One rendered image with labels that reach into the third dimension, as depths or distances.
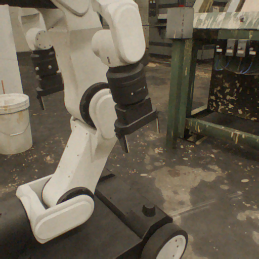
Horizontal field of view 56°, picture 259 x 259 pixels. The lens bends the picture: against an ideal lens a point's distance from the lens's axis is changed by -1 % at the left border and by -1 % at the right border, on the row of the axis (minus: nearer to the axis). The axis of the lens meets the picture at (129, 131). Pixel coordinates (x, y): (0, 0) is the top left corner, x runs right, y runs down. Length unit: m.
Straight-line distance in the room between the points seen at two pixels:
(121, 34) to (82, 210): 0.57
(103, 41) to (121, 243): 0.64
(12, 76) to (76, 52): 2.50
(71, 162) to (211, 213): 0.76
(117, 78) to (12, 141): 1.40
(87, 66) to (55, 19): 0.17
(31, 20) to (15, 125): 0.96
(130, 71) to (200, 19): 1.28
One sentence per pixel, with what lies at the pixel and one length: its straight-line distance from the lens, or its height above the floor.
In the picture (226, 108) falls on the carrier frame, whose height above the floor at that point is 0.25.
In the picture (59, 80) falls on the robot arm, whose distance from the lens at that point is 0.99.
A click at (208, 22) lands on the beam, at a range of 1.75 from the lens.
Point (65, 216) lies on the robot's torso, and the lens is 0.82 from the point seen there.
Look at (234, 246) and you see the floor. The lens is 1.20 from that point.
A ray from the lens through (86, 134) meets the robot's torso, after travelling 0.79.
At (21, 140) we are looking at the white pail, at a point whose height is 0.09.
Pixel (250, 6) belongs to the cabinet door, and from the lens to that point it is 1.77.
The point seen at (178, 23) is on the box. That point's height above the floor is 0.85.
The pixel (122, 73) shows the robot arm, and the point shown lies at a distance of 0.54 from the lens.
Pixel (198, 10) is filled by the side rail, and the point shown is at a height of 0.92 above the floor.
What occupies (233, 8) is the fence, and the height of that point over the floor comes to 0.93.
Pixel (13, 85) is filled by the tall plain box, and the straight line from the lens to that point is 3.20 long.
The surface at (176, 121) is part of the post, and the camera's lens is 1.77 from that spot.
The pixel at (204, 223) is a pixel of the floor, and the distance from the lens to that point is 1.25.
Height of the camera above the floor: 0.84
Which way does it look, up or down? 24 degrees down
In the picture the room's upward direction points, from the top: straight up
